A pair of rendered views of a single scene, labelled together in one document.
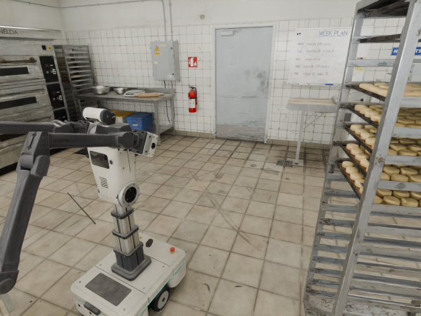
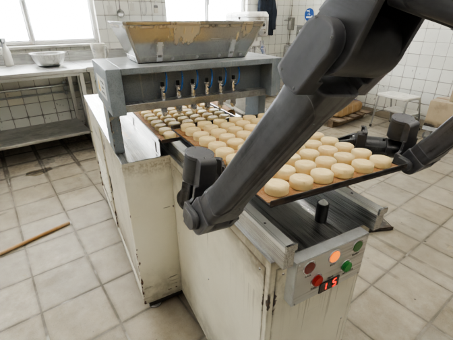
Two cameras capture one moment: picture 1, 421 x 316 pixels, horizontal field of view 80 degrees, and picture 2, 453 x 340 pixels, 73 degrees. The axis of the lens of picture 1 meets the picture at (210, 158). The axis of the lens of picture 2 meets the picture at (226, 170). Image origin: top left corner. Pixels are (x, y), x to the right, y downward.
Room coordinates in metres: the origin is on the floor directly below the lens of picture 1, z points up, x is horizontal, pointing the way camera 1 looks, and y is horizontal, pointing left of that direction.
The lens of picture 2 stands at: (0.86, 0.27, 1.34)
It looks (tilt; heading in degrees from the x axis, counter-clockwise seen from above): 26 degrees down; 123
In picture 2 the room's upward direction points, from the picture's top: straight up
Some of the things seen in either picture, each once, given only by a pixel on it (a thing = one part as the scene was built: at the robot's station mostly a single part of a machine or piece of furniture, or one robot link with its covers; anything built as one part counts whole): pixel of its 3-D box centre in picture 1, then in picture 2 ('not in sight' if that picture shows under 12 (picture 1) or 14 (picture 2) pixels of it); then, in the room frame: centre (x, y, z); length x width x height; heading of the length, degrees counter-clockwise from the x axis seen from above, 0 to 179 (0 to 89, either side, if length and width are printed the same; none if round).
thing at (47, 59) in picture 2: not in sight; (48, 59); (-2.48, 2.06, 0.94); 0.33 x 0.33 x 0.12
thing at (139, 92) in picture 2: not in sight; (191, 98); (-0.02, 1.32, 1.01); 0.72 x 0.33 x 0.34; 61
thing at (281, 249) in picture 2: not in sight; (154, 126); (-0.18, 1.25, 0.87); 2.01 x 0.03 x 0.07; 151
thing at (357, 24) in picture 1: (326, 188); not in sight; (1.16, -0.61, 0.97); 0.03 x 0.03 x 1.70; 79
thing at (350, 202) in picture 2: not in sight; (209, 117); (-0.05, 1.50, 0.87); 2.01 x 0.03 x 0.07; 151
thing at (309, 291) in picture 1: (361, 300); not in sight; (1.08, -0.91, 0.24); 0.64 x 0.03 x 0.03; 79
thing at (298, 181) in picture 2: not in sight; (300, 181); (0.68, 0.84, 1.02); 0.05 x 0.05 x 0.02
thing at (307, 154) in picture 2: not in sight; (309, 155); (0.64, 1.00, 1.01); 0.05 x 0.05 x 0.02
